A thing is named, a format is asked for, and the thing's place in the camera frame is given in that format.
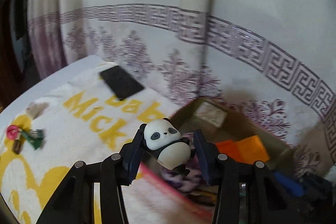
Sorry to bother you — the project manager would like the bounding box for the small white bottle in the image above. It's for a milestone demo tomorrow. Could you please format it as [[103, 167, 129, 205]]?
[[26, 102, 49, 119]]

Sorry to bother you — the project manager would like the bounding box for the panda figurine toy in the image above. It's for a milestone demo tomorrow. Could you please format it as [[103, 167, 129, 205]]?
[[143, 118, 195, 177]]

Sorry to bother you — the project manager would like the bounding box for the orange silicone block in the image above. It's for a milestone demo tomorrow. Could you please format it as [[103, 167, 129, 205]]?
[[215, 135, 270, 164]]

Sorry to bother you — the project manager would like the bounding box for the pink tin box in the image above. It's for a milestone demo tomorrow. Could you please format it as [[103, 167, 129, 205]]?
[[141, 97, 333, 223]]

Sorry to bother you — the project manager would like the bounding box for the white yellow Mickey towel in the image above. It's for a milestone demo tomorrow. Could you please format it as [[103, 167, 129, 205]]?
[[1, 57, 197, 223]]

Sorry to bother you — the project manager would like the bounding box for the small white printed carton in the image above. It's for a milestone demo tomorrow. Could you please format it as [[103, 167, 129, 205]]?
[[195, 101, 227, 128]]

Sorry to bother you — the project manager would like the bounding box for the black smartphone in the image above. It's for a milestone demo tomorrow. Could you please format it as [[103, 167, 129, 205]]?
[[100, 66, 144, 101]]

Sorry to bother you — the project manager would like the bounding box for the white purple patterned curtain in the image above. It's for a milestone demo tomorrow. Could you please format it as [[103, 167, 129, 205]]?
[[28, 0, 335, 176]]

